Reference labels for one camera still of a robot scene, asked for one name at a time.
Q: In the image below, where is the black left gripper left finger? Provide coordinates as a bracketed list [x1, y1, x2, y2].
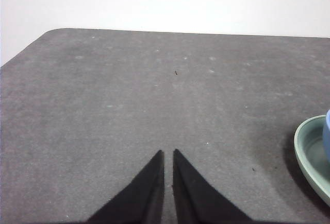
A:
[86, 149, 165, 224]

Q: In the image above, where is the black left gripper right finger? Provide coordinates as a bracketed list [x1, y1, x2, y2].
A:
[172, 148, 256, 224]

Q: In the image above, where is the green plate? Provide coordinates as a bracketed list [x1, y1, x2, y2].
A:
[293, 114, 330, 207]

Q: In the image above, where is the blue bowl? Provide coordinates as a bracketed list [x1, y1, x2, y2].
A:
[322, 109, 330, 158]

